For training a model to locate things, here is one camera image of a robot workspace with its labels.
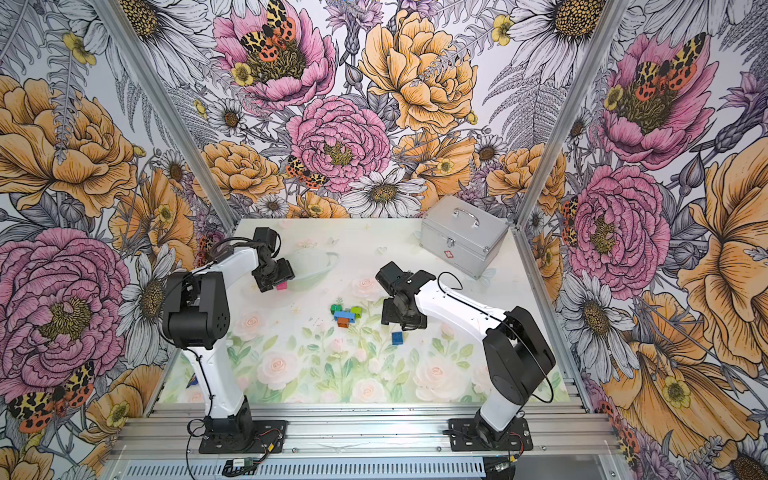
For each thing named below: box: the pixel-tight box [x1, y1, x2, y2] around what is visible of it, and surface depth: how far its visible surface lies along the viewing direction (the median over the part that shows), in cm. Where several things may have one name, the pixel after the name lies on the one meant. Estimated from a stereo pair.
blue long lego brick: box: [334, 311, 355, 323], surface depth 96 cm
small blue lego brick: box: [391, 332, 403, 345], surface depth 91 cm
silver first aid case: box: [419, 195, 510, 279], surface depth 103 cm
